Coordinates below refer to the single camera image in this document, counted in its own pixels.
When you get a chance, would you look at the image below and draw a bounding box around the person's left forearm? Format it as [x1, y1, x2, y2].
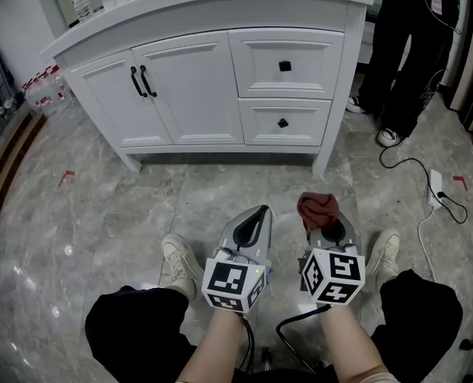
[175, 307, 253, 383]

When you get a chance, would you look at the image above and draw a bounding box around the person's right shoe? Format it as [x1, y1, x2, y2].
[363, 229, 400, 293]

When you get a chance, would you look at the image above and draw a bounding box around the white cabinet door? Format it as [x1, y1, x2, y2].
[131, 30, 245, 145]
[71, 49, 175, 147]

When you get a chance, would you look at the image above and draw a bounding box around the short white drawer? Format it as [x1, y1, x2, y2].
[238, 97, 333, 147]

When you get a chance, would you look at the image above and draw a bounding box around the tall white drawer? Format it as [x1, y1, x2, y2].
[227, 28, 345, 100]

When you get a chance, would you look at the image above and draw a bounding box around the person's leg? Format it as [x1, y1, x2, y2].
[85, 285, 199, 383]
[369, 269, 464, 383]

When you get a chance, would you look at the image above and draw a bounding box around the person's right forearm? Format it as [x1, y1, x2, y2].
[319, 303, 392, 383]

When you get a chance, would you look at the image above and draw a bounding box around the white power cable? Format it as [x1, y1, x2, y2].
[417, 205, 439, 282]

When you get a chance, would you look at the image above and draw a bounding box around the white vanity cabinet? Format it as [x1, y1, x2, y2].
[40, 0, 375, 175]

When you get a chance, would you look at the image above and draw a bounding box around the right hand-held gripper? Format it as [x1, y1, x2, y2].
[298, 213, 365, 306]

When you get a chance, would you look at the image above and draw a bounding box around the clear water bottle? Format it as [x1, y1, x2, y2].
[69, 0, 93, 22]

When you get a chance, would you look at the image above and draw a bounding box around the person's right leg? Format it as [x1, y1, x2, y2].
[369, 269, 464, 383]

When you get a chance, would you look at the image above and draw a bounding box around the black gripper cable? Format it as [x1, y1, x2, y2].
[235, 313, 258, 374]
[275, 307, 329, 374]

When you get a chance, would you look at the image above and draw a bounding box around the pack of water bottles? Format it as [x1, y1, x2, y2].
[22, 65, 76, 117]

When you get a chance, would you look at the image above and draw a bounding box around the dark red cloth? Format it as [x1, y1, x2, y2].
[297, 192, 341, 233]

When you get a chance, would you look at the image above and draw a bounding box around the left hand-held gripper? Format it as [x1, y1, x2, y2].
[201, 204, 275, 314]

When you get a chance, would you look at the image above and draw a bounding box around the person's shoe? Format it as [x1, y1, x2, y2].
[345, 96, 367, 114]
[161, 233, 205, 298]
[363, 229, 400, 293]
[377, 128, 404, 148]

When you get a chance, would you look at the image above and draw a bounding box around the person's left shoe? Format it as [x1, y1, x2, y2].
[161, 233, 205, 298]

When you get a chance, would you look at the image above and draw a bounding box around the person's left leg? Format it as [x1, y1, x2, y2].
[85, 285, 199, 383]

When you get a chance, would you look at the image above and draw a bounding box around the black door handle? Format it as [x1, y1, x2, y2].
[139, 65, 158, 98]
[130, 65, 148, 98]

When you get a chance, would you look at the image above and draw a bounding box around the white power strip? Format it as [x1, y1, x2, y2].
[428, 168, 443, 209]

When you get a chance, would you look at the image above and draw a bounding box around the black power cable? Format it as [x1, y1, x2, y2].
[379, 144, 468, 225]

